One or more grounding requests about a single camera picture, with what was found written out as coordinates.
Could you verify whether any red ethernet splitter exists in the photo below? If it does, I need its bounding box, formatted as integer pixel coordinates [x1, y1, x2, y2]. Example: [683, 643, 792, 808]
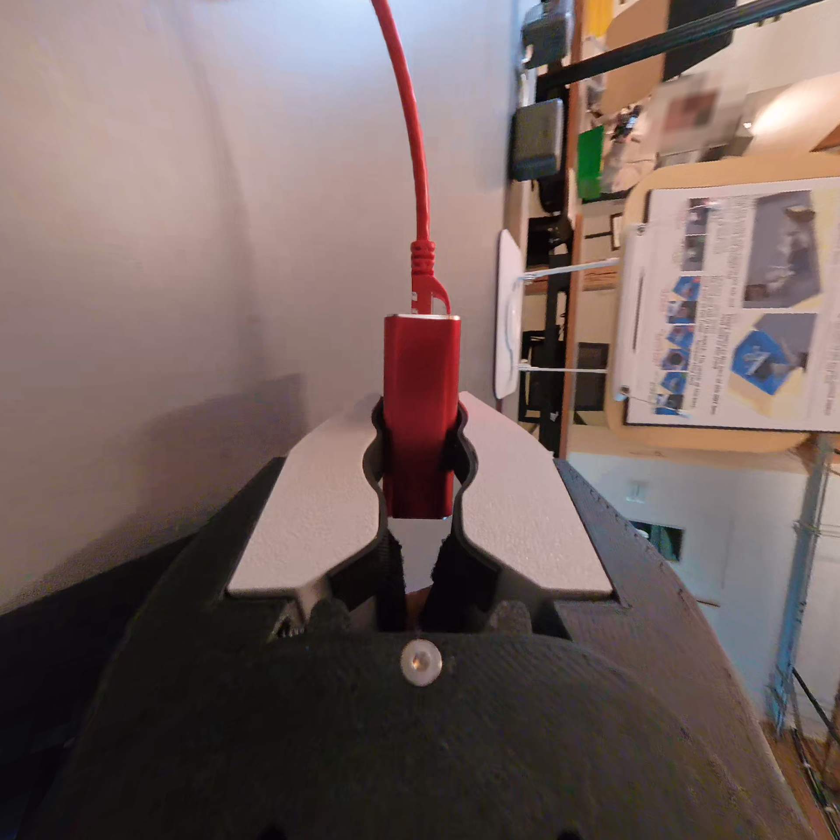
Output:
[382, 314, 462, 521]

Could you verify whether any black monitor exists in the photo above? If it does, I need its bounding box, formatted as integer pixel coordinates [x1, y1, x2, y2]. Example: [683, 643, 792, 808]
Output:
[663, 0, 737, 84]

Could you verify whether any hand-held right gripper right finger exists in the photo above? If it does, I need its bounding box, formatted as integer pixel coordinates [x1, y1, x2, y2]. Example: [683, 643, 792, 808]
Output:
[457, 392, 614, 599]

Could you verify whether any cardboard box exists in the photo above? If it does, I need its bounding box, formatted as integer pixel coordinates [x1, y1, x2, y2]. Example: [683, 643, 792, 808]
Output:
[600, 0, 672, 117]

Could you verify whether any grey desk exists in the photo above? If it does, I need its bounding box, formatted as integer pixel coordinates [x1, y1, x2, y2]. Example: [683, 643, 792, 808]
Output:
[0, 0, 573, 614]

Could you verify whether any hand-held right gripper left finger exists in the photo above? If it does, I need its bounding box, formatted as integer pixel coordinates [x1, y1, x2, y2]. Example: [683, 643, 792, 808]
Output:
[226, 394, 389, 599]

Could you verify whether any black slanted pole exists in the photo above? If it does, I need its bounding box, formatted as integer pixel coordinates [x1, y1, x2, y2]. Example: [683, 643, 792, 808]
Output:
[535, 0, 816, 101]

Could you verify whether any grey power adapter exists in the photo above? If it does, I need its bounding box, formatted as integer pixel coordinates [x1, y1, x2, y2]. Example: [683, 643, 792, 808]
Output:
[521, 0, 576, 70]
[511, 98, 567, 182]

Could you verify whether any green plastic bin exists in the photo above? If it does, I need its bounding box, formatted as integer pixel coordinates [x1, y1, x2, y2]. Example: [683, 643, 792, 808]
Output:
[576, 125, 606, 201]

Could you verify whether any instruction poster board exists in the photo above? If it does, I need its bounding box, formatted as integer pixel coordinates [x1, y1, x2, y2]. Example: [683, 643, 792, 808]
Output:
[604, 157, 840, 455]

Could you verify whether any red ethernet cable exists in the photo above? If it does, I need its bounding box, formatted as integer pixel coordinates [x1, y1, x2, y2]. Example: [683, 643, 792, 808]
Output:
[371, 0, 454, 317]

